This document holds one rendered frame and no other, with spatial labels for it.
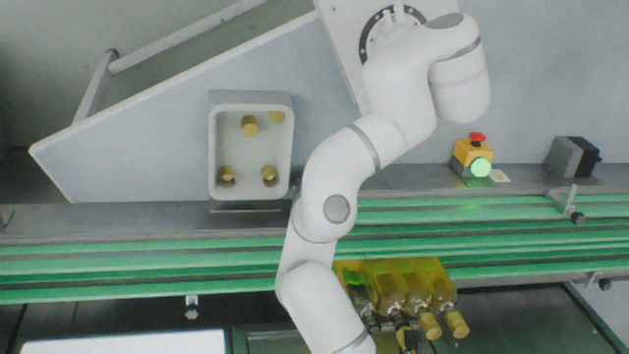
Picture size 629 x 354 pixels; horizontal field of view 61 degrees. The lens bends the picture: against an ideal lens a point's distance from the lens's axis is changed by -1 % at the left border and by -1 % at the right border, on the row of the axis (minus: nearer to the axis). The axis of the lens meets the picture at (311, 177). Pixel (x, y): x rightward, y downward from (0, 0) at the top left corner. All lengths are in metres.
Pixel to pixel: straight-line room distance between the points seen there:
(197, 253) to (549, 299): 0.93
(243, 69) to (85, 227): 0.47
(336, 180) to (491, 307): 0.83
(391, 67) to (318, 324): 0.37
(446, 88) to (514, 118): 0.59
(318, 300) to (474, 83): 0.40
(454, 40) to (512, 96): 0.60
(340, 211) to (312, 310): 0.14
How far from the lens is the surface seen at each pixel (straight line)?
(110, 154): 1.25
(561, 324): 1.52
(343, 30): 1.09
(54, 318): 1.36
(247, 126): 1.14
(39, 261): 1.20
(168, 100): 1.19
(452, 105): 0.87
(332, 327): 0.76
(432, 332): 1.11
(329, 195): 0.73
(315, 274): 0.76
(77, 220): 1.26
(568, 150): 1.47
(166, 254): 1.17
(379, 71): 0.78
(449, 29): 0.83
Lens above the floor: 1.85
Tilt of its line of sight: 57 degrees down
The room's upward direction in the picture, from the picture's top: 159 degrees clockwise
